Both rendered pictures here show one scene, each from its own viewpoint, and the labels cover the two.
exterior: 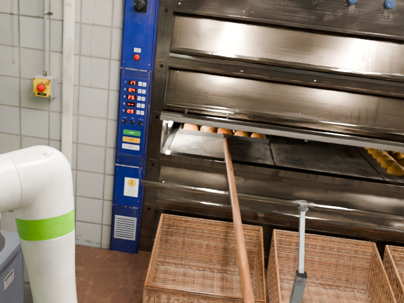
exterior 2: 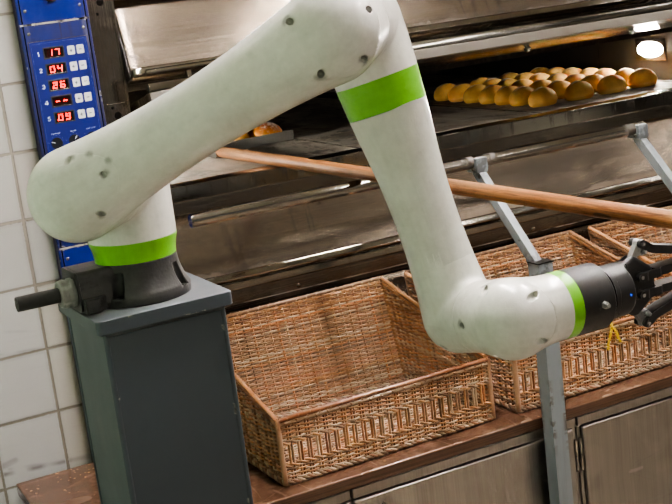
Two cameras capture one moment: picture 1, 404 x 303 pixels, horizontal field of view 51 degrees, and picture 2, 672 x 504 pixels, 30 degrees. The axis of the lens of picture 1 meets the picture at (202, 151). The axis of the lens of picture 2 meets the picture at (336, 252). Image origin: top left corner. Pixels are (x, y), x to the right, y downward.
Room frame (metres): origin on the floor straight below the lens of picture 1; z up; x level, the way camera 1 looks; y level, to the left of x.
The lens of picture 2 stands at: (-0.70, 1.18, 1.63)
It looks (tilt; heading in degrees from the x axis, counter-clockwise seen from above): 12 degrees down; 333
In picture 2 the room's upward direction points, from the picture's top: 7 degrees counter-clockwise
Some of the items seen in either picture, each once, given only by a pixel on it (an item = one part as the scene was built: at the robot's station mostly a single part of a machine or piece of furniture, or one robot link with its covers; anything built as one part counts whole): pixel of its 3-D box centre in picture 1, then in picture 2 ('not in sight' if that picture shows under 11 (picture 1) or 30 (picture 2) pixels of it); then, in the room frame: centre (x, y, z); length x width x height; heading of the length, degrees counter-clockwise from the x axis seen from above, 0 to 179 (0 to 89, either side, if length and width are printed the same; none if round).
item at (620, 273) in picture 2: not in sight; (624, 287); (0.61, 0.06, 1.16); 0.09 x 0.07 x 0.08; 89
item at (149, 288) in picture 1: (207, 266); (338, 370); (1.83, -0.10, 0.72); 0.56 x 0.49 x 0.28; 89
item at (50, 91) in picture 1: (44, 86); not in sight; (2.09, 0.82, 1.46); 0.10 x 0.07 x 0.10; 88
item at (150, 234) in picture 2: not in sight; (122, 194); (1.04, 0.61, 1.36); 0.16 x 0.13 x 0.19; 139
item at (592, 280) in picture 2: not in sight; (579, 298); (0.61, 0.14, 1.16); 0.12 x 0.06 x 0.09; 179
